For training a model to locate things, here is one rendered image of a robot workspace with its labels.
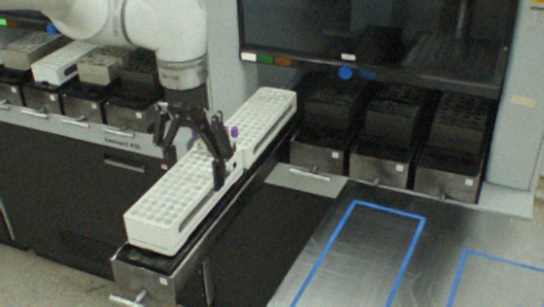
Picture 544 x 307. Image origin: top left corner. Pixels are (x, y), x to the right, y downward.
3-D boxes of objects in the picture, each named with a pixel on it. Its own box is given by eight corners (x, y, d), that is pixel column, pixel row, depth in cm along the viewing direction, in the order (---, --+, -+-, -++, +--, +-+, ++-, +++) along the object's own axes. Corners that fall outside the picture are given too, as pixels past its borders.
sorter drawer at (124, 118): (220, 40, 217) (218, 17, 212) (254, 45, 211) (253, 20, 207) (97, 133, 161) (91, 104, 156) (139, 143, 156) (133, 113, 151)
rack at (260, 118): (262, 107, 156) (261, 85, 153) (297, 113, 153) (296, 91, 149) (209, 164, 134) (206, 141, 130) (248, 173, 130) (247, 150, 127)
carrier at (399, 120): (414, 138, 137) (416, 115, 134) (412, 142, 135) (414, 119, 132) (366, 128, 141) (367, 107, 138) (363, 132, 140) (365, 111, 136)
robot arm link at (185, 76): (189, 66, 98) (193, 97, 102) (216, 47, 105) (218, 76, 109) (145, 58, 102) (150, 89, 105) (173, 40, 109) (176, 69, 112)
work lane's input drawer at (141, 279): (262, 121, 163) (260, 92, 158) (308, 130, 158) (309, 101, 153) (101, 301, 108) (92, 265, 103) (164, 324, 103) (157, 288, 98)
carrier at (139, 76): (159, 91, 163) (156, 71, 159) (155, 94, 161) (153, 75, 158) (125, 85, 167) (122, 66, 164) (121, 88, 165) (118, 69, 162)
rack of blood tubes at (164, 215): (204, 161, 131) (202, 138, 128) (244, 171, 128) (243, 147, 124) (127, 242, 109) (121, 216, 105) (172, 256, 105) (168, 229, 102)
